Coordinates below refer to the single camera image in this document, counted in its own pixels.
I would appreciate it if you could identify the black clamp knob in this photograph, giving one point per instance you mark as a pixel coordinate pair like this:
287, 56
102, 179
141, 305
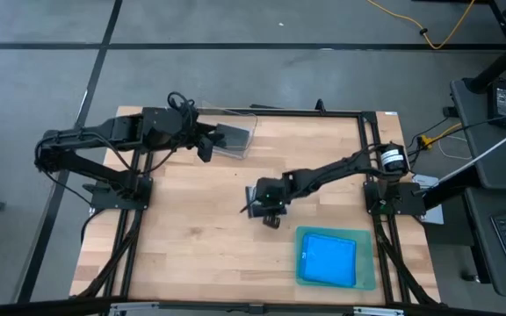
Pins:
320, 106

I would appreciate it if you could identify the black desk leg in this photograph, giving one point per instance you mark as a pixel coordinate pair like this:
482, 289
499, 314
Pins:
499, 66

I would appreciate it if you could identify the silver aluminium bar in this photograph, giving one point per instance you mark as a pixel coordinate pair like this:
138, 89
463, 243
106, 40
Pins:
134, 307
378, 311

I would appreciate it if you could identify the silver diagonal bar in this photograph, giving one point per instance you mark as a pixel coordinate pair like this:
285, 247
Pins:
490, 151

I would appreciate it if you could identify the dark grey desk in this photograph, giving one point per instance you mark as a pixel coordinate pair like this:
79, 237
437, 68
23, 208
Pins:
472, 131
481, 246

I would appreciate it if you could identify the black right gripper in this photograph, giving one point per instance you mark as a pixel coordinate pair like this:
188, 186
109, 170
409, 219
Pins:
268, 210

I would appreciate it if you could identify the black power adapter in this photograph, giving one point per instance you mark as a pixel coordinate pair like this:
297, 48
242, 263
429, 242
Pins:
504, 103

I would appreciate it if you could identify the white label sticker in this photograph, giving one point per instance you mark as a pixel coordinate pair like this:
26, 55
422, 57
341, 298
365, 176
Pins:
391, 113

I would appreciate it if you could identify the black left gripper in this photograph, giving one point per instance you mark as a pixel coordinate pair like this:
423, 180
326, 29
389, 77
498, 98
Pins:
200, 131

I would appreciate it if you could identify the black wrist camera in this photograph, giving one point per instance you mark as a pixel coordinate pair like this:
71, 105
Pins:
204, 151
272, 221

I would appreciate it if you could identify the light grey plate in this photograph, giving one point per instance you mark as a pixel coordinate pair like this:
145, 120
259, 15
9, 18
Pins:
433, 215

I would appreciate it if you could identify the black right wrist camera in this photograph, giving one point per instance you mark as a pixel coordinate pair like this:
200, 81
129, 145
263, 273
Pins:
272, 221

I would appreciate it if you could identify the clear plastic bin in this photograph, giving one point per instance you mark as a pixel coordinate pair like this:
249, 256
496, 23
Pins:
244, 120

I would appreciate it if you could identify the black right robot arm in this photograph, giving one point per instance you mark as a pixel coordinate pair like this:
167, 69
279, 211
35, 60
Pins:
332, 169

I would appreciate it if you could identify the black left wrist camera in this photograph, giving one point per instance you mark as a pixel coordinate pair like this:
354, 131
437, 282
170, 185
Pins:
204, 151

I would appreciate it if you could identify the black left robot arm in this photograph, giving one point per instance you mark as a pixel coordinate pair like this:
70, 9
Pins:
86, 169

